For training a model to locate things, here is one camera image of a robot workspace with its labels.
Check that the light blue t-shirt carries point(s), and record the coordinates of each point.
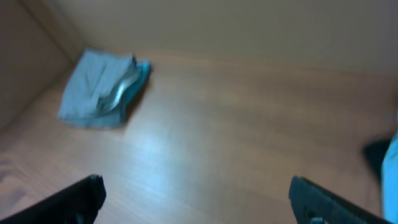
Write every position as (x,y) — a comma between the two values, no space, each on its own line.
(389,182)

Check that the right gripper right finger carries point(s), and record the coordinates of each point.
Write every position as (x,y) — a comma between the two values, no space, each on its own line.
(312,203)

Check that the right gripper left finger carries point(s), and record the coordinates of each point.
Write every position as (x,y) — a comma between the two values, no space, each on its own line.
(76,204)

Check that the folded blue denim jeans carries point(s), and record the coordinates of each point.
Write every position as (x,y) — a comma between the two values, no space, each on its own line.
(144,68)

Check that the grey shorts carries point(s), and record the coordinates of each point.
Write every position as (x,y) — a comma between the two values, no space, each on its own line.
(92,96)

